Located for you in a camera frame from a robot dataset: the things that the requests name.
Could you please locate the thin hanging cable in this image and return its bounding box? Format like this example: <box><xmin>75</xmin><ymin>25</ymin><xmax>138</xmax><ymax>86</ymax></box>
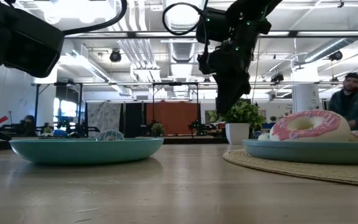
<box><xmin>251</xmin><ymin>34</ymin><xmax>262</xmax><ymax>104</ymax></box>

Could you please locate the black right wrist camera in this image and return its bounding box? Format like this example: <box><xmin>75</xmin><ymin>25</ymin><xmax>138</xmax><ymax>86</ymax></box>
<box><xmin>195</xmin><ymin>7</ymin><xmax>230</xmax><ymax>44</ymax></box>

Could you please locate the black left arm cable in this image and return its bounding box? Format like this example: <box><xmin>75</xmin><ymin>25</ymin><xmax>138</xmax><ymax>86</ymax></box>
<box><xmin>62</xmin><ymin>0</ymin><xmax>128</xmax><ymax>36</ymax></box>

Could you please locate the green plant in white pot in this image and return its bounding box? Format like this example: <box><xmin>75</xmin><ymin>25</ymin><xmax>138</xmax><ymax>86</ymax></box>
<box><xmin>209</xmin><ymin>98</ymin><xmax>267</xmax><ymax>146</ymax></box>

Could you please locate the black background workstation frame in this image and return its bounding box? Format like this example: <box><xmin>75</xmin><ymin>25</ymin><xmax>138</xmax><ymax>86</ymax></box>
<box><xmin>151</xmin><ymin>81</ymin><xmax>200</xmax><ymax>138</ymax></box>

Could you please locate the large pink frosted donut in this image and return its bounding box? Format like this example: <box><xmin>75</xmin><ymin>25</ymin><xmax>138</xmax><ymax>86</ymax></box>
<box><xmin>269</xmin><ymin>109</ymin><xmax>351</xmax><ymax>142</ymax></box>

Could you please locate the round woven placemat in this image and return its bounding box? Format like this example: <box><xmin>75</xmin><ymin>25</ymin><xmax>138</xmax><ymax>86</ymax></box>
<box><xmin>222</xmin><ymin>148</ymin><xmax>358</xmax><ymax>189</ymax></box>

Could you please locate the small background potted plant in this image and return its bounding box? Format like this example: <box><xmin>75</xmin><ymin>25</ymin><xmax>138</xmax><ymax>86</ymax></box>
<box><xmin>151</xmin><ymin>121</ymin><xmax>165</xmax><ymax>138</ymax></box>

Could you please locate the orange partition panel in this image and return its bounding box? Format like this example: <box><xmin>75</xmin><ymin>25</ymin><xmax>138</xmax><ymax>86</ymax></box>
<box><xmin>145</xmin><ymin>101</ymin><xmax>200</xmax><ymax>136</ymax></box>

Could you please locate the black ceiling spotlight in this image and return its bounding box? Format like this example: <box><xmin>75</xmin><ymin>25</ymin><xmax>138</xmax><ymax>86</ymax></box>
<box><xmin>327</xmin><ymin>50</ymin><xmax>344</xmax><ymax>62</ymax></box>
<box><xmin>270</xmin><ymin>72</ymin><xmax>285</xmax><ymax>85</ymax></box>
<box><xmin>109</xmin><ymin>49</ymin><xmax>123</xmax><ymax>64</ymax></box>

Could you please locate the white round column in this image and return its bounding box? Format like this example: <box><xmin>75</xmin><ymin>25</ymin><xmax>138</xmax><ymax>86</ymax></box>
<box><xmin>291</xmin><ymin>83</ymin><xmax>321</xmax><ymax>114</ymax></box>

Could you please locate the blue-grey plate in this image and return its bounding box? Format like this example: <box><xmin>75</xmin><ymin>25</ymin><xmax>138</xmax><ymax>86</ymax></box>
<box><xmin>242</xmin><ymin>138</ymin><xmax>358</xmax><ymax>166</ymax></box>

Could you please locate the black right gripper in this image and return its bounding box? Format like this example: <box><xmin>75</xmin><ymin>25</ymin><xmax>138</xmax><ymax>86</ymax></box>
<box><xmin>196</xmin><ymin>21</ymin><xmax>272</xmax><ymax>115</ymax></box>

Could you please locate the black curtain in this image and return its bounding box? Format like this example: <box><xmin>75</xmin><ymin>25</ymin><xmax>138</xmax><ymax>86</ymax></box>
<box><xmin>121</xmin><ymin>102</ymin><xmax>147</xmax><ymax>138</ymax></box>

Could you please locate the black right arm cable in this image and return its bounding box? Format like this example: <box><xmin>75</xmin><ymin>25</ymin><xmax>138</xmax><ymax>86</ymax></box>
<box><xmin>162</xmin><ymin>2</ymin><xmax>205</xmax><ymax>36</ymax></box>

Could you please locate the silver ventilation duct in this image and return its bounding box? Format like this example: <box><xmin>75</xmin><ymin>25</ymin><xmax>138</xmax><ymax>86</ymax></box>
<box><xmin>163</xmin><ymin>0</ymin><xmax>206</xmax><ymax>100</ymax></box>

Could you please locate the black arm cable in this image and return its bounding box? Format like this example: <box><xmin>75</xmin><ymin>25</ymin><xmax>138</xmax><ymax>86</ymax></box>
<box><xmin>162</xmin><ymin>2</ymin><xmax>205</xmax><ymax>36</ymax></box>
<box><xmin>62</xmin><ymin>0</ymin><xmax>128</xmax><ymax>36</ymax></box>

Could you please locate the grey marbled curtain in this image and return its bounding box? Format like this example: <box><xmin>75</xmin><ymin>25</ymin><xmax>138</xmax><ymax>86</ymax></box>
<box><xmin>87</xmin><ymin>102</ymin><xmax>122</xmax><ymax>139</ymax></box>

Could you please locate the person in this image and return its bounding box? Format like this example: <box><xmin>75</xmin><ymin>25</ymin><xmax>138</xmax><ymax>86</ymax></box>
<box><xmin>327</xmin><ymin>72</ymin><xmax>358</xmax><ymax>131</ymax></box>
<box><xmin>22</xmin><ymin>114</ymin><xmax>38</xmax><ymax>136</ymax></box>

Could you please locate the teal plate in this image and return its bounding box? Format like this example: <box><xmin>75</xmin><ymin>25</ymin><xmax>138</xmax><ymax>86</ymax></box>
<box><xmin>9</xmin><ymin>138</ymin><xmax>164</xmax><ymax>165</ymax></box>

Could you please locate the black aluminium rig frame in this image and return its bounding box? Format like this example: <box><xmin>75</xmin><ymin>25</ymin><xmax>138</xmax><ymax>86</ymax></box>
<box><xmin>63</xmin><ymin>30</ymin><xmax>358</xmax><ymax>40</ymax></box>

